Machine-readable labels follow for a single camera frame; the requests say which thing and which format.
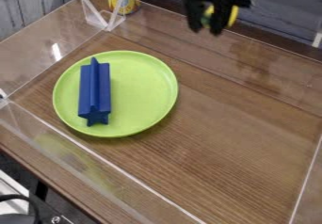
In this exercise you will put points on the yellow toy banana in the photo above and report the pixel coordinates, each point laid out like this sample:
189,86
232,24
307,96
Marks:
233,15

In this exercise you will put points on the lime green round plate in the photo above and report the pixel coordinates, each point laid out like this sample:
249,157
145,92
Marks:
144,90

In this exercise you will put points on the blue star-shaped block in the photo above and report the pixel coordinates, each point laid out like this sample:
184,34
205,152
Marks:
96,100

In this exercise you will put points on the clear acrylic tray walls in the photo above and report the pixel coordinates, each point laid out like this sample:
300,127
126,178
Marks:
233,158

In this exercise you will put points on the clear acrylic corner bracket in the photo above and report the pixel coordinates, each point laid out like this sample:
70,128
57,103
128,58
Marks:
104,19

